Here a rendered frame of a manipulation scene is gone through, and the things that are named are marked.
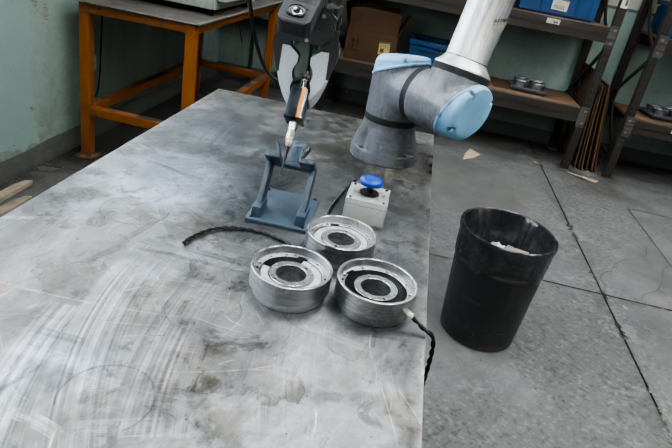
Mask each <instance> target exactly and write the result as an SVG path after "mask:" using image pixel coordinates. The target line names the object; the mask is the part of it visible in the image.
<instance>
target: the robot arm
mask: <svg viewBox="0 0 672 448"><path fill-rule="evenodd" d="M515 2H516V0H467V3H466V5H465V7H464V10H463V12H462V15H461V17H460V20H459V22H458V24H457V27H456V29H455V32H454V34H453V36H452V39H451V41H450V44H449V46H448V49H447V51H446V53H445V54H444V55H441V56H439V57H437V58H435V60H434V62H433V65H432V64H431V59H430V58H428V57H423V56H417V55H408V54H396V53H384V54H381V55H379V56H378V57H377V59H376V62H375V66H374V70H373V71H372V80H371V85H370V90H369V95H368V100H367V105H366V110H365V115H364V119H363V121H362V123H361V124H360V126H359V128H358V130H357V131H356V133H355V135H354V137H353V139H352V141H351V146H350V152H351V154H352V155H353V156H354V157H356V158H357V159H359V160H361V161H363V162H366V163H369V164H372V165H375V166H379V167H384V168H392V169H404V168H409V167H412V166H413V165H414V164H415V161H416V157H417V147H416V135H415V128H416V124H417V125H419V126H422V127H424V128H426V129H428V130H430V131H433V132H435V133H436V134H437V135H439V136H444V137H447V138H449V139H452V140H462V139H465V138H468V137H469V136H471V135H472V134H474V133H475V132H476V131H477V130H478V129H479V128H480V127H481V126H482V125H483V123H484V122H485V120H486V119H487V117H488V115H489V113H490V110H491V107H492V103H491V102H492V100H493V97H492V93H491V91H490V90H489V89H488V88H487V87H488V84H489V82H490V77H489V74H488V72H487V67H488V65H489V62H490V60H491V58H492V55H493V53H494V51H495V48H496V46H497V44H498V42H499V39H500V37H501V35H502V32H503V30H504V28H505V26H506V23H507V21H508V19H509V16H510V14H511V12H512V9H513V7H514V5H515ZM343 7H344V6H342V5H337V4H334V3H333V0H284V2H283V4H282V6H281V8H280V10H279V12H278V13H277V31H276V34H275V37H274V42H273V50H274V57H275V64H276V69H277V74H278V79H279V84H280V88H281V92H282V95H283V97H284V99H285V102H286V104H287V103H288V99H289V95H290V89H291V87H292V84H293V82H294V80H295V73H294V70H295V66H296V65H297V64H298V63H299V60H300V56H301V53H300V52H299V51H298V49H297V48H296V46H297V45H298V44H300V42H303V43H308V44H313V46H314V48H315V49H316V50H318V49H319V48H320V45H323V47H322V50H321V51H320V52H318V53H316V54H315V55H313V56H312V57H311V59H310V67H311V70H312V78H311V80H310V83H309V85H310V92H309V95H308V97H307V109H311V108H312V107H313V106H314V105H315V104H316V103H317V101H318V100H319V98H320V97H321V95H322V93H323V91H324V89H325V87H326V85H327V82H328V80H329V77H330V75H331V73H332V71H333V69H334V67H335V65H336V63H337V61H338V58H339V55H340V43H339V35H340V25H341V19H342V13H343ZM336 21H337V26H335V22H336ZM293 40H294V41H293ZM431 65H432V67H431ZM430 67H431V68H430Z"/></svg>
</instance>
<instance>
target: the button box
mask: <svg viewBox="0 0 672 448"><path fill-rule="evenodd" d="M366 188H367V187H365V186H363V185H361V184H359V183H355V182H352V183H351V185H350V188H349V190H348V193H347V195H346V199H345V204H344V209H343V214H342V216H347V217H351V218H354V219H357V220H359V221H362V222H364V223H365V224H367V225H369V226H370V227H371V228H375V229H379V230H382V227H383V223H384V219H385V215H386V212H387V207H388V202H389V196H390V192H391V191H390V190H386V189H382V188H379V189H373V193H368V192H366Z"/></svg>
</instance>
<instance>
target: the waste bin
mask: <svg viewBox="0 0 672 448"><path fill-rule="evenodd" d="M491 242H499V243H500V244H501V245H502V246H505V247H506V246H507V245H510V246H513V247H514V248H517V249H520V250H523V251H526V252H529V254H525V253H519V252H515V251H511V250H507V249H504V248H501V247H498V246H496V245H494V244H491ZM558 249H559V243H558V241H557V239H556V238H555V236H554V235H553V234H552V233H551V232H550V231H549V230H548V229H547V228H545V227H544V226H543V225H541V224H540V223H538V222H537V221H535V220H533V219H531V218H528V217H526V216H524V215H521V214H518V213H515V212H512V211H509V210H505V209H500V208H494V207H475V208H470V209H468V210H466V211H464V213H463V214H462V215H461V218H460V227H459V231H458V235H457V239H456V245H455V253H454V257H453V262H452V267H451V271H450V276H449V280H448V285H447V289H446V294H445V299H444V303H443V308H442V312H441V318H440V319H441V324H442V326H443V328H444V329H445V330H446V332H447V333H448V334H449V335H450V336H451V337H452V338H454V339H455V340H456V341H458V342H459V343H461V344H463V345H465V346H467V347H470V348H473V349H476V350H480V351H485V352H497V351H502V350H505V349H507V348H508V347H509V346H510V345H511V344H512V342H513V339H514V337H515V335H516V333H517V331H518V329H519V327H520V325H521V323H522V321H523V318H524V316H525V314H526V312H527V310H528V308H529V306H530V304H531V302H532V300H533V297H534V295H535V293H536V291H537V289H538V287H539V285H540V283H541V281H542V279H543V278H544V276H545V274H546V272H547V270H548V268H549V266H550V264H551V262H552V259H553V257H554V256H555V255H556V253H557V251H558Z"/></svg>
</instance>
